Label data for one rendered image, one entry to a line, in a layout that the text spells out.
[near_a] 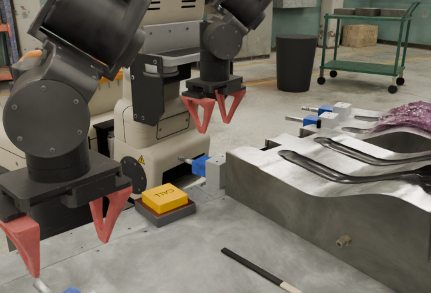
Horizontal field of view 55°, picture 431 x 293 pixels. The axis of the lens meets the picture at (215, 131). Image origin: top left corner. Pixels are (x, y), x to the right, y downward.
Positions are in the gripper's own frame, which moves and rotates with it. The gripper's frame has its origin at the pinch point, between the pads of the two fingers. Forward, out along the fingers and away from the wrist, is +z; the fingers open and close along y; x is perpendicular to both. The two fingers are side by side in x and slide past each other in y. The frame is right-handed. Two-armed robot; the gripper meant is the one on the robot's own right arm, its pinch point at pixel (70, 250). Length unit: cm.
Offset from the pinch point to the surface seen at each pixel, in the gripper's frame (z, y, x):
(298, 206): 6.8, 35.0, -6.7
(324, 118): 4, 72, 9
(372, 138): 5, 69, -5
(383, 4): 2, 865, 299
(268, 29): 36, 554, 364
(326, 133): 3, 59, 2
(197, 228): 12.1, 25.5, 6.7
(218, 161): 6.6, 39.5, 14.5
